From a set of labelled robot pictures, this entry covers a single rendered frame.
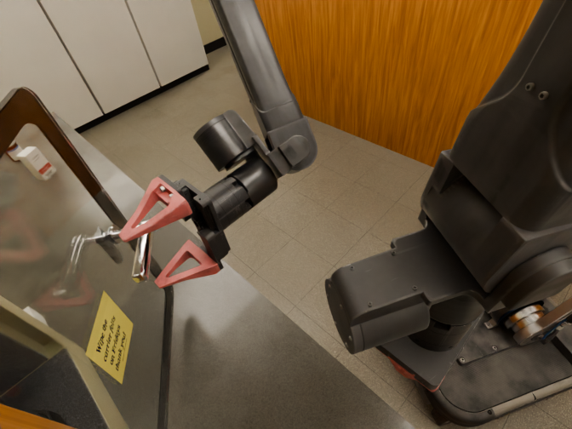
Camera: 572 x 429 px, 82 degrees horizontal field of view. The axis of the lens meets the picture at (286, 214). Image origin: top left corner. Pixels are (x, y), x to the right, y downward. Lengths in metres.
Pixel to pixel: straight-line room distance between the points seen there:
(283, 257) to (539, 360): 1.17
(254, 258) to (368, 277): 1.67
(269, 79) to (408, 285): 0.34
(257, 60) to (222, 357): 0.48
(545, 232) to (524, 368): 1.30
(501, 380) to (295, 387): 0.96
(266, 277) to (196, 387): 1.23
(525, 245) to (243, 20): 0.42
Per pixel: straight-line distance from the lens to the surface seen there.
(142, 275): 0.41
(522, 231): 0.19
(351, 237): 1.92
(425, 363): 0.34
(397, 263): 0.24
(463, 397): 1.37
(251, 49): 0.49
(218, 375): 0.62
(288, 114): 0.46
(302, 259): 1.83
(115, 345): 0.45
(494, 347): 1.45
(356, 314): 0.22
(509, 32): 1.96
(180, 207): 0.37
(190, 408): 0.62
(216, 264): 0.45
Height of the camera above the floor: 1.51
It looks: 47 degrees down
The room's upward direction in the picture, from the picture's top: 10 degrees counter-clockwise
